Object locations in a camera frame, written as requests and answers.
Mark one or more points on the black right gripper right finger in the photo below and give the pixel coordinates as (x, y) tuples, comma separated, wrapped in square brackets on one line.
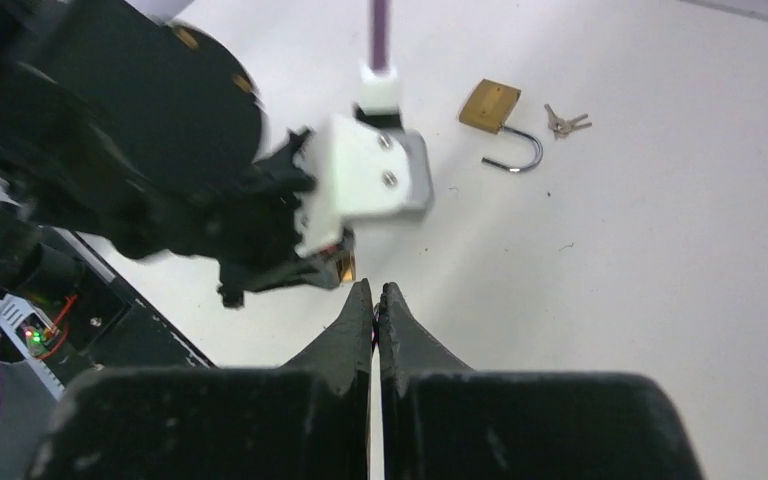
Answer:
[(443, 419)]

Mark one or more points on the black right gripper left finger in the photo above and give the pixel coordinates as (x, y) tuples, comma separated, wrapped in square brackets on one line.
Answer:
[(306, 419)]

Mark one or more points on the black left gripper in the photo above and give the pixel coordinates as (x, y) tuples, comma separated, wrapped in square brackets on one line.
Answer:
[(262, 225)]

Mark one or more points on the small brass padlock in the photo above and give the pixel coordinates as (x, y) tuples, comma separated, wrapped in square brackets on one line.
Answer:
[(346, 269)]

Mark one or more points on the large brass padlock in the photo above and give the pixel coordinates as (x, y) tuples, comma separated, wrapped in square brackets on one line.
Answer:
[(487, 109)]

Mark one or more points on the silver key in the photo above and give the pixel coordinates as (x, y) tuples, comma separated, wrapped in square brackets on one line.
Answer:
[(562, 128)]

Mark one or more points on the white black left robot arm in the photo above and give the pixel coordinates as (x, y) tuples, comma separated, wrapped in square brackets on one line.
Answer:
[(149, 134)]

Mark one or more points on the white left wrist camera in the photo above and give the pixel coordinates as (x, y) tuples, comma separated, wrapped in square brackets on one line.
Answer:
[(362, 174)]

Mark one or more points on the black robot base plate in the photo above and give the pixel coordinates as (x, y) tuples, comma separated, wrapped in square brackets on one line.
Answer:
[(95, 318)]

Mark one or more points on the white slotted cable duct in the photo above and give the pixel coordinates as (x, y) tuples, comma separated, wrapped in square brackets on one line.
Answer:
[(13, 311)]

